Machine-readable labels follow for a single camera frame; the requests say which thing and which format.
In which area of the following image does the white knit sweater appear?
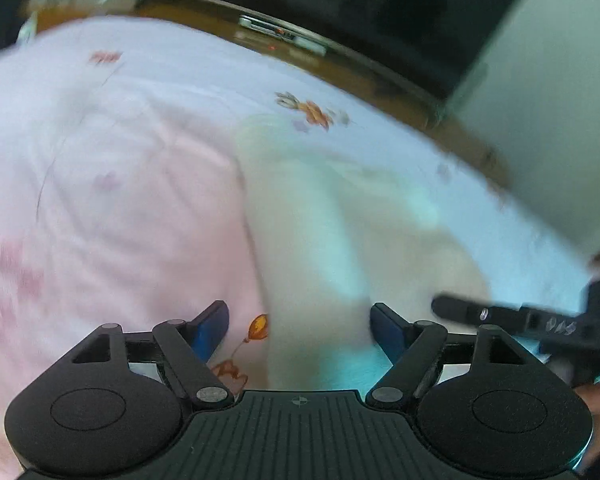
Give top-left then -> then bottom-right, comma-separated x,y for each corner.
235,116 -> 490,392

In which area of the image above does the pink floral bed sheet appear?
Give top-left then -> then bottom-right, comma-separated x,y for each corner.
0,18 -> 592,479

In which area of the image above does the silver set-top box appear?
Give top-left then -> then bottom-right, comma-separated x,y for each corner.
238,15 -> 328,56

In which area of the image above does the wooden tv console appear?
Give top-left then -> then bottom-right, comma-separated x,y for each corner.
19,0 -> 509,188

